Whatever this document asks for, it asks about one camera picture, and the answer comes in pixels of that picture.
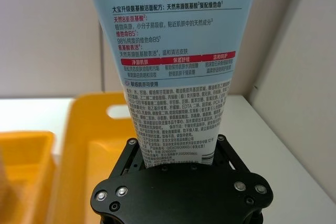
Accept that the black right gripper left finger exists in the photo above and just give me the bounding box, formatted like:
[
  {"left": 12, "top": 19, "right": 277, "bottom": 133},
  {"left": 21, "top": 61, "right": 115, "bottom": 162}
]
[{"left": 111, "top": 137, "right": 145, "bottom": 180}]

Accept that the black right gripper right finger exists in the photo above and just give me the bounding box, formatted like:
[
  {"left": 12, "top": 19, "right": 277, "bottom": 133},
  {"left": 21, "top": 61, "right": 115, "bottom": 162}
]
[{"left": 213, "top": 134, "right": 253, "bottom": 175}]

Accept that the pale blue printed cosmetic tube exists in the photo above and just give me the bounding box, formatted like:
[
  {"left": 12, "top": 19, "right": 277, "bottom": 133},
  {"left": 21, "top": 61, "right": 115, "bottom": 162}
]
[{"left": 83, "top": 0, "right": 264, "bottom": 170}]

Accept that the large yellow plastic tray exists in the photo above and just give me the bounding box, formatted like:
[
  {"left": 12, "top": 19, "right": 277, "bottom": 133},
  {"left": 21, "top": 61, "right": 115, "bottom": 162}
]
[{"left": 50, "top": 91, "right": 144, "bottom": 224}]

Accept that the small yellow plastic bin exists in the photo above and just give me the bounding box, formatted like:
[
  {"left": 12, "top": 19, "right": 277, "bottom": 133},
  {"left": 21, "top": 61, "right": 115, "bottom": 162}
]
[{"left": 0, "top": 130, "right": 57, "bottom": 224}]

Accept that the blurred brown object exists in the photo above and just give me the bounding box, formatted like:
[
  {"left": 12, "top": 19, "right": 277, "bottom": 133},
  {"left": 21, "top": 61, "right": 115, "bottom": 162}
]
[{"left": 0, "top": 153, "right": 13, "bottom": 224}]

